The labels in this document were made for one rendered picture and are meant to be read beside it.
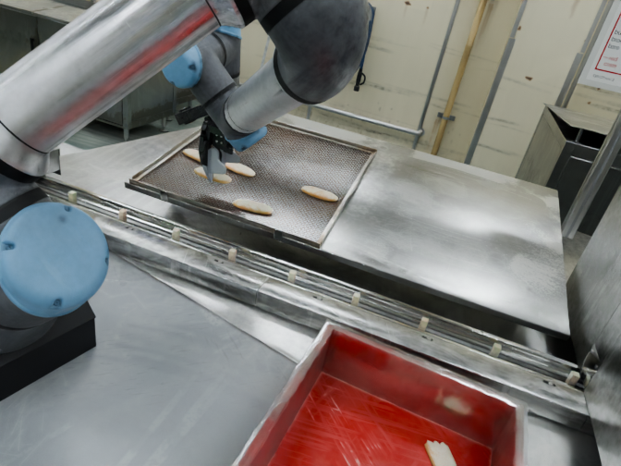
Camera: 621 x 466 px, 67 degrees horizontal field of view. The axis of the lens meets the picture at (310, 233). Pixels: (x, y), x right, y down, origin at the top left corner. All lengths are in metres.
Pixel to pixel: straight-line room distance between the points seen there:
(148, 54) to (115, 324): 0.51
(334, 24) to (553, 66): 3.76
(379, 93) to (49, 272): 4.23
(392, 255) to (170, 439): 0.60
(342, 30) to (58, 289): 0.40
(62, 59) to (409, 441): 0.67
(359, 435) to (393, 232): 0.53
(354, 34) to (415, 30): 3.99
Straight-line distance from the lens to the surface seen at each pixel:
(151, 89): 3.95
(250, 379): 0.80
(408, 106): 4.59
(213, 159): 1.08
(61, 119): 0.55
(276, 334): 0.89
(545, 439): 0.92
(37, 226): 0.56
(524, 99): 4.24
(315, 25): 0.51
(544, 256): 1.25
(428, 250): 1.11
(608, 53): 1.58
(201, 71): 0.88
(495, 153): 4.33
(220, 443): 0.73
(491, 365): 0.93
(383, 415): 0.81
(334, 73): 0.55
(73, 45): 0.54
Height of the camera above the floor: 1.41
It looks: 29 degrees down
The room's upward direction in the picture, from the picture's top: 12 degrees clockwise
